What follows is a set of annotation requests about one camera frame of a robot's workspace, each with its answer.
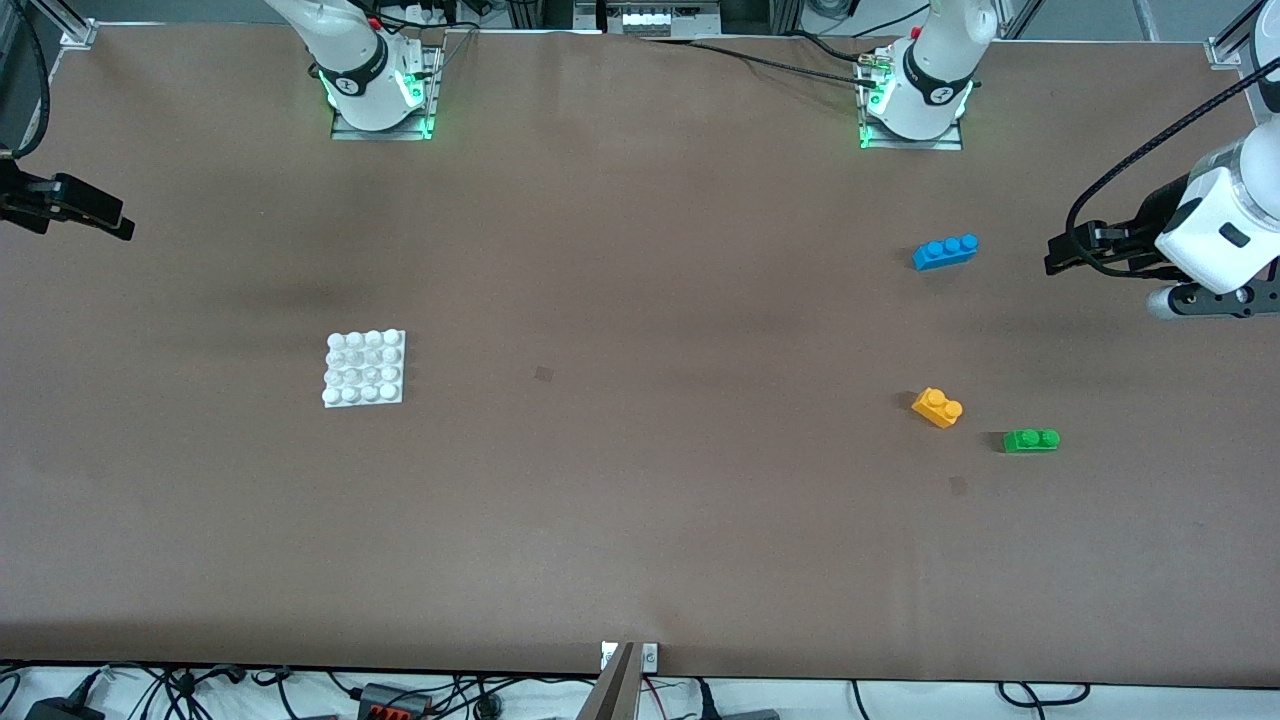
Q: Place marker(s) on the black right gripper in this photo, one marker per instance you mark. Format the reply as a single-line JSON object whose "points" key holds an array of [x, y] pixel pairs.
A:
{"points": [[20, 200]]}

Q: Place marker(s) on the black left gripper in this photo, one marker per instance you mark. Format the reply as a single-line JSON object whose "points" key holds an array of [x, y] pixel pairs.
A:
{"points": [[1160, 212]]}

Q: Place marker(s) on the yellow two-stud block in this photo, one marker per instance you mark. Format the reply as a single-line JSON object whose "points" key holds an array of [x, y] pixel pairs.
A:
{"points": [[937, 408]]}

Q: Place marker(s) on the white studded base plate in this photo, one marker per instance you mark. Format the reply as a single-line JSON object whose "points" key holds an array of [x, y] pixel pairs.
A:
{"points": [[365, 368]]}

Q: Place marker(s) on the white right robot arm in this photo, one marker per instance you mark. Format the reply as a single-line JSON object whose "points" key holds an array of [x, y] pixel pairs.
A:
{"points": [[355, 70]]}

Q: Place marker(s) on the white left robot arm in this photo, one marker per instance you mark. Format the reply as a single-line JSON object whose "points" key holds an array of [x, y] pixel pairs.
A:
{"points": [[925, 80]]}

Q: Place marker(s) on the blue three-stud block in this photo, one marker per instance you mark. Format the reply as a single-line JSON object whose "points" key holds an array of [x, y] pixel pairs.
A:
{"points": [[945, 252]]}

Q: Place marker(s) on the green two-stud block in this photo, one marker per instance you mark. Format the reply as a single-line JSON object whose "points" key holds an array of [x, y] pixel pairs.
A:
{"points": [[1030, 441]]}

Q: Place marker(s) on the white power strip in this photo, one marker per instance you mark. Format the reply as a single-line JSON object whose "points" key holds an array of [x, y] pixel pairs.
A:
{"points": [[660, 18]]}

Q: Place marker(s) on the black power adapter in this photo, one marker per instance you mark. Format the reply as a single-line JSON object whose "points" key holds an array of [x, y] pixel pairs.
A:
{"points": [[62, 711]]}

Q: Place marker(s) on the black and orange connector box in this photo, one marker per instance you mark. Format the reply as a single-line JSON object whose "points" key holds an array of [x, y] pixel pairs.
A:
{"points": [[395, 702]]}

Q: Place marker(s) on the aluminium frame profile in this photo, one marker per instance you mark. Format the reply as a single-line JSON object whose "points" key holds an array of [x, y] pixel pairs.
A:
{"points": [[1225, 53], [78, 33]]}

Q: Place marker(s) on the small white bracket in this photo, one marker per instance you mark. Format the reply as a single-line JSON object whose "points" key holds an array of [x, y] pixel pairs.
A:
{"points": [[650, 656], [608, 656]]}

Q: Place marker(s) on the grey camera stand post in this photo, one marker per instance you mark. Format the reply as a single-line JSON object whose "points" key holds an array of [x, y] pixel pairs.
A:
{"points": [[612, 690]]}

